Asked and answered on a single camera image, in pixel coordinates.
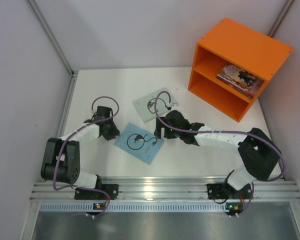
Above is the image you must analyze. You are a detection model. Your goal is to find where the pale green Gatsby book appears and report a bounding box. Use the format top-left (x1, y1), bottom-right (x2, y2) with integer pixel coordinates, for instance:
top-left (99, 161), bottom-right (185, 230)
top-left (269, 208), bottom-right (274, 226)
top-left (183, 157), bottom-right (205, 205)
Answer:
top-left (132, 87), bottom-right (170, 123)

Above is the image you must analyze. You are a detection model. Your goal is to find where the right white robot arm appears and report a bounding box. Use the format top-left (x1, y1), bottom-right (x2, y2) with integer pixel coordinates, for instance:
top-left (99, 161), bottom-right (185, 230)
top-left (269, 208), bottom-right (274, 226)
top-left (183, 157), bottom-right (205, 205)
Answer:
top-left (154, 110), bottom-right (281, 191)

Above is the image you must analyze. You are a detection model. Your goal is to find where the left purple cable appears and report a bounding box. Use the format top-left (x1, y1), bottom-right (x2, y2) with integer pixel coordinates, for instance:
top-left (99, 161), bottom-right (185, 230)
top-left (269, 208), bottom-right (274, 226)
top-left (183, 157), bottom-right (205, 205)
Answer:
top-left (51, 96), bottom-right (120, 208)

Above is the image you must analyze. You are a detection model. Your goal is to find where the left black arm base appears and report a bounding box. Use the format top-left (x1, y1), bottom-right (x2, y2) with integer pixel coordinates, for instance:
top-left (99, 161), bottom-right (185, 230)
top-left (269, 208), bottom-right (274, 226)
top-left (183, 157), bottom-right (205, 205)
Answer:
top-left (74, 184), bottom-right (119, 200)

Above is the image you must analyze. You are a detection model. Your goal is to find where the aluminium mounting rail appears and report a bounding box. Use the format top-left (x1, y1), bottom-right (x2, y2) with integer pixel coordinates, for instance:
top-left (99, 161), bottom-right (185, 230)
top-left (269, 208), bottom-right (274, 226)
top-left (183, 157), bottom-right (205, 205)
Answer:
top-left (30, 177), bottom-right (300, 213)

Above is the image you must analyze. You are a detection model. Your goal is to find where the purple cable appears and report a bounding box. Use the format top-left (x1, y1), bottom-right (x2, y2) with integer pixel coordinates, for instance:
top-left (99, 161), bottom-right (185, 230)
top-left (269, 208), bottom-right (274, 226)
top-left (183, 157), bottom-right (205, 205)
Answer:
top-left (153, 90), bottom-right (288, 218)
top-left (51, 96), bottom-right (120, 208)

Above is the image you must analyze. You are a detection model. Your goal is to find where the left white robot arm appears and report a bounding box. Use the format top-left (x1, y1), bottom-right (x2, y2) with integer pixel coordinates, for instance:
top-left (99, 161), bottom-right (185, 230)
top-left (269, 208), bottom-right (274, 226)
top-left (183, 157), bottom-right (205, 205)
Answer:
top-left (40, 106), bottom-right (120, 189)

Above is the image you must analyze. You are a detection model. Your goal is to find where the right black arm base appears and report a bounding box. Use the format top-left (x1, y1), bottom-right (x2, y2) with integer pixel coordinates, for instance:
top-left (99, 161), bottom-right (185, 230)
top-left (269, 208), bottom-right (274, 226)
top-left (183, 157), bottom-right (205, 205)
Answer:
top-left (206, 183), bottom-right (230, 204)

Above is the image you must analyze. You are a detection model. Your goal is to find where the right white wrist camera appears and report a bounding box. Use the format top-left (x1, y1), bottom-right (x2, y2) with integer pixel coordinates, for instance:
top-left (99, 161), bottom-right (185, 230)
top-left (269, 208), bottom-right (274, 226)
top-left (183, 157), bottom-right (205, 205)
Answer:
top-left (166, 102), bottom-right (182, 112)

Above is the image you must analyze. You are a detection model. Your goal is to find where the dark cover paperback book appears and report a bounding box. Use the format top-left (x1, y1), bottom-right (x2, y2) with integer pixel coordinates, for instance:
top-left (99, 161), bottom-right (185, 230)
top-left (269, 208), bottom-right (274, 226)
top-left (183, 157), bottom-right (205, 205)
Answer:
top-left (216, 76), bottom-right (254, 99)

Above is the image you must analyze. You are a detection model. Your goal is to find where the orange wooden shelf cabinet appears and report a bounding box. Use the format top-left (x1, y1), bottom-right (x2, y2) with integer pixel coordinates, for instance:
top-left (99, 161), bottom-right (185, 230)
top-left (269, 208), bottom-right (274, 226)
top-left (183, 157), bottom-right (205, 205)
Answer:
top-left (188, 18), bottom-right (294, 122)

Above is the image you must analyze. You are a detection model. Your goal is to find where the light blue booklet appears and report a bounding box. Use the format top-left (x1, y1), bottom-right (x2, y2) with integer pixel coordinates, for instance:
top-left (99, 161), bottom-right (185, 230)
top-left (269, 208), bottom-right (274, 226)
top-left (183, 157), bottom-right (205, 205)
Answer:
top-left (114, 122), bottom-right (164, 165)

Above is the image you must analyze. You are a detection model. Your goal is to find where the pink Shakespeare story book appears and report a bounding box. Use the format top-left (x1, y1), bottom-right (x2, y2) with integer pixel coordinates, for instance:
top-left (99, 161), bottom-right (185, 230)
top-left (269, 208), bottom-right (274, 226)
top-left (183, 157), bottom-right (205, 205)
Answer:
top-left (216, 63), bottom-right (264, 97)

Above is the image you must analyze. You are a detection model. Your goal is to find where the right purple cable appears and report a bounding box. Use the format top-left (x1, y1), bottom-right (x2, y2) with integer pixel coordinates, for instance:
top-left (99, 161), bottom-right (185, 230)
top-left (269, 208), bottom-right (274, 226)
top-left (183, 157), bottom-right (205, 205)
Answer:
top-left (153, 90), bottom-right (288, 218)

